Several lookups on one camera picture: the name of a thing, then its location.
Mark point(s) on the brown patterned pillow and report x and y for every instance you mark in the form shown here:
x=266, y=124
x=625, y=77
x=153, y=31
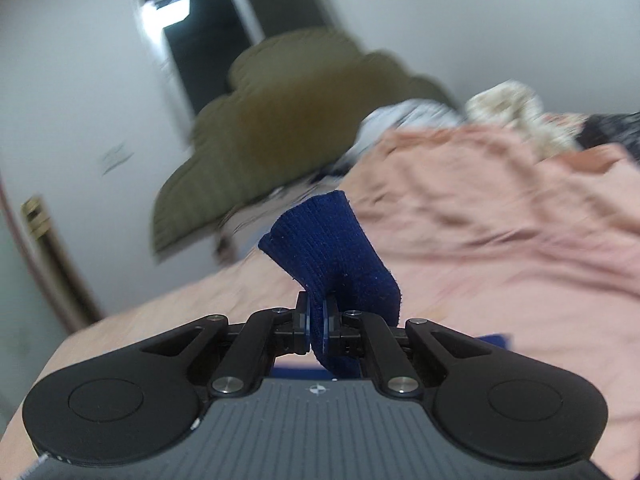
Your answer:
x=241, y=229

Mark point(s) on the cream crumpled cloth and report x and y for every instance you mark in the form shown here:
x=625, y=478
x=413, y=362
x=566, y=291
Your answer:
x=516, y=106

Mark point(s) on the dark clothes pile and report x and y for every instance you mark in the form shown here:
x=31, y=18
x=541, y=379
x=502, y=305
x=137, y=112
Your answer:
x=623, y=129

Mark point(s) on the white quilted blanket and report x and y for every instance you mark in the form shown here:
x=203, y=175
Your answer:
x=413, y=113

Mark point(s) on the gold tower air conditioner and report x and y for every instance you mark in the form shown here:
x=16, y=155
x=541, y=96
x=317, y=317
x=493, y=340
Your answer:
x=78, y=303

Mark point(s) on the dark window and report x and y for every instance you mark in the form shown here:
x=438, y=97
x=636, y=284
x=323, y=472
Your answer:
x=196, y=41

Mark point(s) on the pink floral bed sheet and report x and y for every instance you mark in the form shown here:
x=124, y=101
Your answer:
x=483, y=237

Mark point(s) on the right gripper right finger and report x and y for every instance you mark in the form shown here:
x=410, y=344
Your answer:
x=366, y=338

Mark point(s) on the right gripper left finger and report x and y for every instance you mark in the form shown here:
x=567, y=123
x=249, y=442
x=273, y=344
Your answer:
x=257, y=343

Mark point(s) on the olive green padded headboard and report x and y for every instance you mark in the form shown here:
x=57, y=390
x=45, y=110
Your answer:
x=295, y=106

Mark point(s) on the blue beaded sweater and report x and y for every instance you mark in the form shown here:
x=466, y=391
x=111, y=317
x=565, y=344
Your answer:
x=321, y=244

